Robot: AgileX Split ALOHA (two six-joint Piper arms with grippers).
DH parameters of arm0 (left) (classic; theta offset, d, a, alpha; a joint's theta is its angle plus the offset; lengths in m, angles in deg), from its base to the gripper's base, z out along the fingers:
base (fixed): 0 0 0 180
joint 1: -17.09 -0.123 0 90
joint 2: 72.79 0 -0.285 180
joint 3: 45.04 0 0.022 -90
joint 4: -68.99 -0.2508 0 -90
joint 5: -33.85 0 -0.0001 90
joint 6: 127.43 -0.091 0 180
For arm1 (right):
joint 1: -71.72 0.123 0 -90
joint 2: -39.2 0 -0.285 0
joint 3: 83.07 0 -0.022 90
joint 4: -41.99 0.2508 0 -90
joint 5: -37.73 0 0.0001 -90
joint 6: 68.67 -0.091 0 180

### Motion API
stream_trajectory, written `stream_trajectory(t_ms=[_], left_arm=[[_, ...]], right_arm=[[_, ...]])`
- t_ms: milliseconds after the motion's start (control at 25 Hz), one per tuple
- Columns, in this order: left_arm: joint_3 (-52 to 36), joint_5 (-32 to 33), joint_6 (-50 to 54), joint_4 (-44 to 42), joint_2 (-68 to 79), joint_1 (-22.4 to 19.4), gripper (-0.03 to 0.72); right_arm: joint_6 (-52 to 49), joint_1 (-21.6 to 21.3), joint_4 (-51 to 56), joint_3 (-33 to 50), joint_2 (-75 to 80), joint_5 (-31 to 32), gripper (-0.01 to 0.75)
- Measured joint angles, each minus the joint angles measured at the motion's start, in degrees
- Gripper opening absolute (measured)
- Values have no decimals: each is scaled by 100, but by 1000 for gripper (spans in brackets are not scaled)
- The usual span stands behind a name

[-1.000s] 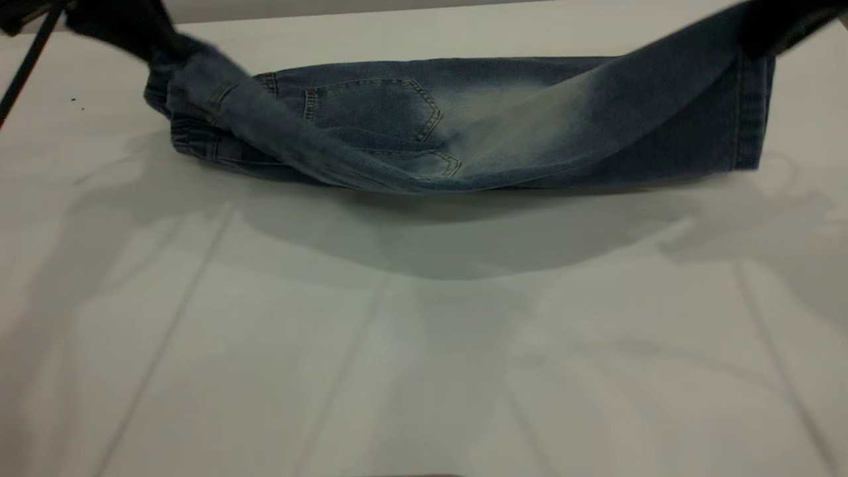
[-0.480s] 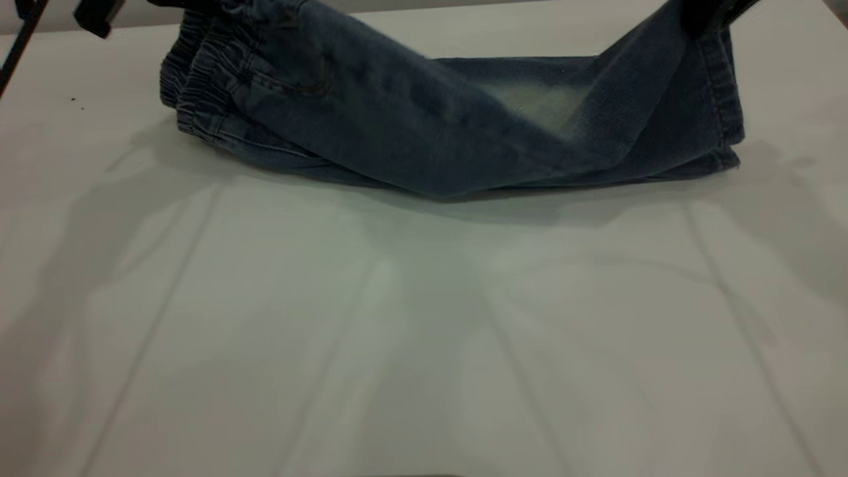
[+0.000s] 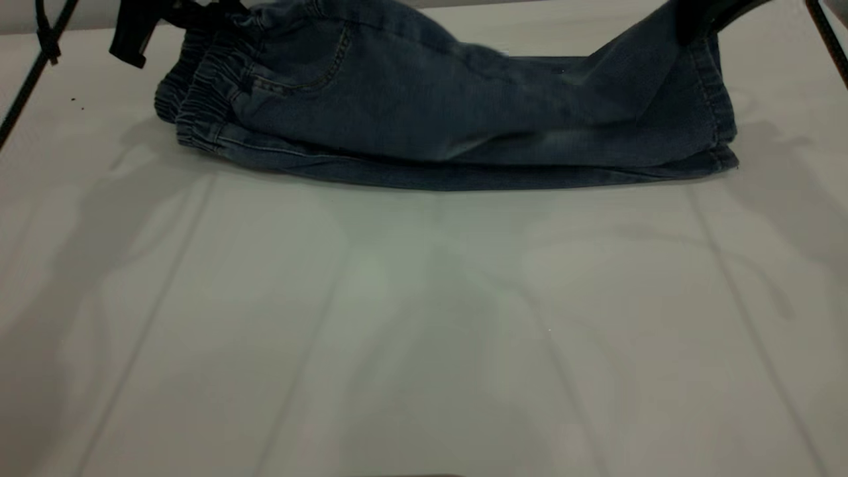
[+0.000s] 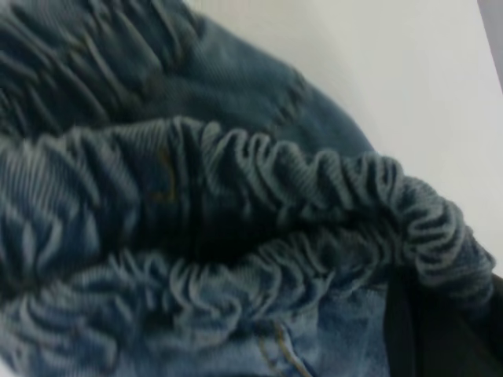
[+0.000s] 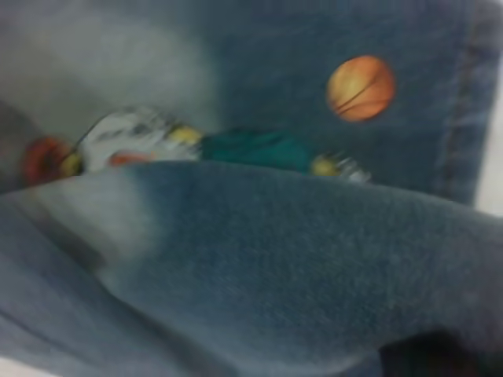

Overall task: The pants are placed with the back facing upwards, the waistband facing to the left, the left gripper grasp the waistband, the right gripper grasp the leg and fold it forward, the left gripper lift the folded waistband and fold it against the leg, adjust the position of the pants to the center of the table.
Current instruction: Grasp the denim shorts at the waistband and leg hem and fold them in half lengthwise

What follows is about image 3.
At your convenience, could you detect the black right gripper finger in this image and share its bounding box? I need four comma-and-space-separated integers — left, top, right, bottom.
674, 0, 773, 45

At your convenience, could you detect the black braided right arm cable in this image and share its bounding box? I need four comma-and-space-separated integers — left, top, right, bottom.
804, 0, 848, 91

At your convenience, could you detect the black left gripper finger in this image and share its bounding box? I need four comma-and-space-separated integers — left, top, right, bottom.
109, 0, 164, 70
164, 0, 247, 31

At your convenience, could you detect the blue denim shorts basketball print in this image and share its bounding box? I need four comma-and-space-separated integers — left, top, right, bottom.
154, 0, 740, 192

